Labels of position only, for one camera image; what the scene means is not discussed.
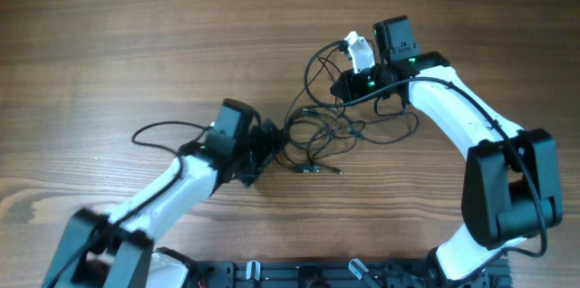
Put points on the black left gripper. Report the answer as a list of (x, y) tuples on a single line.
[(265, 148)]

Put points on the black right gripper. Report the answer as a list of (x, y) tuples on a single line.
[(341, 84)]

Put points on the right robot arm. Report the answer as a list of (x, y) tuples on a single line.
[(511, 190)]

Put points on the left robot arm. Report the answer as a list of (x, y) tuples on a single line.
[(117, 247)]

